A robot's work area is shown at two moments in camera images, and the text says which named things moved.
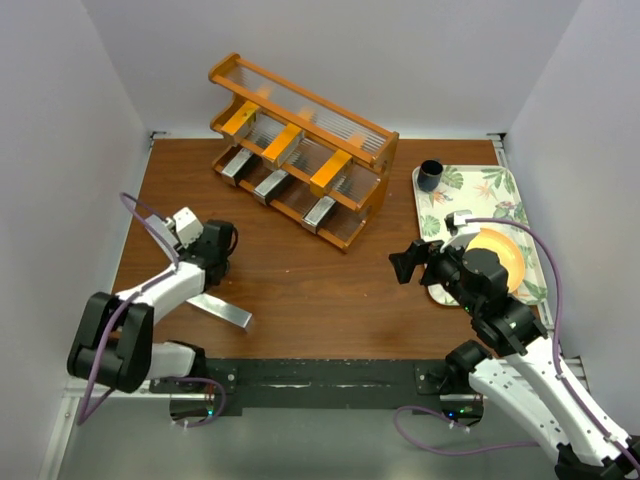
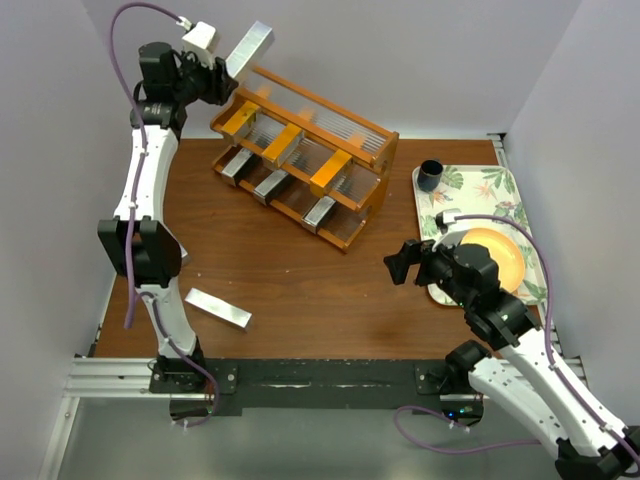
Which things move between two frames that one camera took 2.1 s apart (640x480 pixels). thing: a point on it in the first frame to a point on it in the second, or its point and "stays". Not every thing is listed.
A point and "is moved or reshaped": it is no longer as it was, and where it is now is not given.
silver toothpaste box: (232, 168) stays
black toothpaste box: (268, 185) stays
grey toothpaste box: (162, 228) is moved or reshaped
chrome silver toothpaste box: (317, 212) stays
